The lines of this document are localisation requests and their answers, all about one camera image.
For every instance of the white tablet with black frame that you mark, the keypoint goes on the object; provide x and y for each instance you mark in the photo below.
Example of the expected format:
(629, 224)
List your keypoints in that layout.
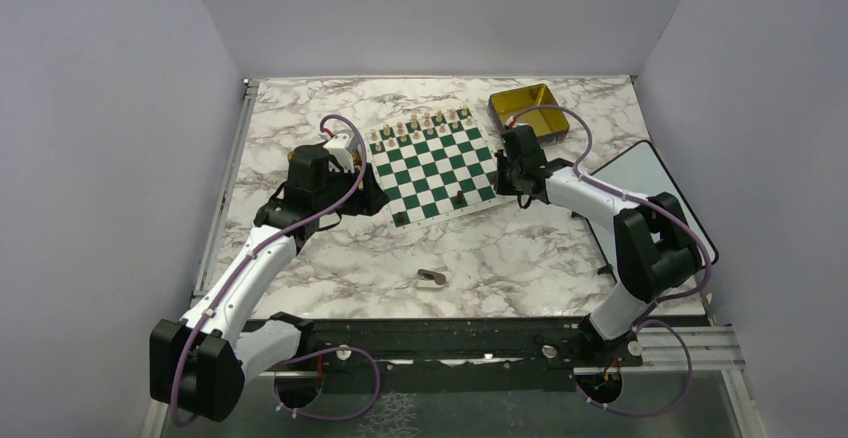
(640, 169)

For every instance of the gold tin with dark pieces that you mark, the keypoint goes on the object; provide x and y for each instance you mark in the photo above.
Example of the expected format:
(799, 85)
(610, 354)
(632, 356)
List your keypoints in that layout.
(339, 155)

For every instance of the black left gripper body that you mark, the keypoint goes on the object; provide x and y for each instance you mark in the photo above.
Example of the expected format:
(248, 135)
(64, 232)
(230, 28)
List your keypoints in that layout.
(339, 181)

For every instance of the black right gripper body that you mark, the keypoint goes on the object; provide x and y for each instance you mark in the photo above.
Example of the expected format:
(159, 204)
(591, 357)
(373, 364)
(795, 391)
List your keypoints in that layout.
(507, 176)

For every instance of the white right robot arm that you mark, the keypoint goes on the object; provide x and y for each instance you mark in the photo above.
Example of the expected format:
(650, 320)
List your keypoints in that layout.
(655, 249)

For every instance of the empty gold tin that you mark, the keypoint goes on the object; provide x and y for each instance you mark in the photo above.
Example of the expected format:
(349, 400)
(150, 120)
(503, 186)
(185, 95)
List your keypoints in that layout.
(550, 125)

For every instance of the green white chess board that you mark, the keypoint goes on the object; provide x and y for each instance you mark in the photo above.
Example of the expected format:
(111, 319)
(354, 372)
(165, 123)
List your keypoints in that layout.
(423, 185)

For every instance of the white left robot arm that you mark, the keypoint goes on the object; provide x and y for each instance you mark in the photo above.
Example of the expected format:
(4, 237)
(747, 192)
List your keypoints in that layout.
(201, 363)

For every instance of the light wooden chess pieces row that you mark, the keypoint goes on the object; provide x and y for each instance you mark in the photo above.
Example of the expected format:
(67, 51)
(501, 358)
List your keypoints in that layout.
(452, 130)

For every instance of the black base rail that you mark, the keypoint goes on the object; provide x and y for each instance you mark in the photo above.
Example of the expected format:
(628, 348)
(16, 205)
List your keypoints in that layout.
(452, 355)

